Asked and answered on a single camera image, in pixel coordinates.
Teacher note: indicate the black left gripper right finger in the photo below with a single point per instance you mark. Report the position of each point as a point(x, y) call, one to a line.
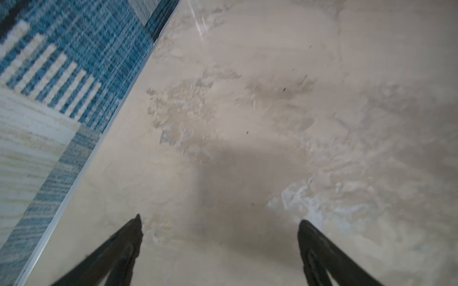
point(323, 260)

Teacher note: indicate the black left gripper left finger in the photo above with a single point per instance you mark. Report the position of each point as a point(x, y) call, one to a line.
point(113, 262)

